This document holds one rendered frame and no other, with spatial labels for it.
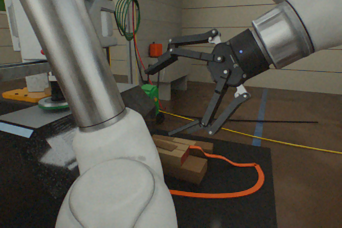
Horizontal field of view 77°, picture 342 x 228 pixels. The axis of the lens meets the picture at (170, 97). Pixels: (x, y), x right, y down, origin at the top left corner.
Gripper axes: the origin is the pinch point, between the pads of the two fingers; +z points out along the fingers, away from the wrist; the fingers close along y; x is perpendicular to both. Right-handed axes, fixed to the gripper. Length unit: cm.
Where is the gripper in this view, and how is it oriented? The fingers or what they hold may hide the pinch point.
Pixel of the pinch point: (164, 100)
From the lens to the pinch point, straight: 44.1
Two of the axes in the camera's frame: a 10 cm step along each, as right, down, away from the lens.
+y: -3.7, -9.1, 2.1
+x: -4.9, -0.1, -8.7
